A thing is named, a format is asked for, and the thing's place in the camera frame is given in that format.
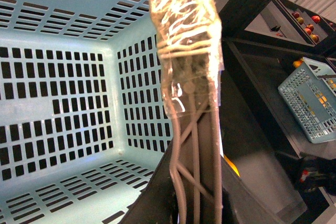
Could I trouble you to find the light blue plastic basket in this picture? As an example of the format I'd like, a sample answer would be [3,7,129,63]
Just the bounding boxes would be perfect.
[1,0,172,223]

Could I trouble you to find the yellow mango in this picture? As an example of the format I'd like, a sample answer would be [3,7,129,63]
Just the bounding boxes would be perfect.
[224,155,240,177]

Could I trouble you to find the taped cable bundle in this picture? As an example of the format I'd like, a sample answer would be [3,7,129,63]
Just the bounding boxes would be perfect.
[146,0,225,224]

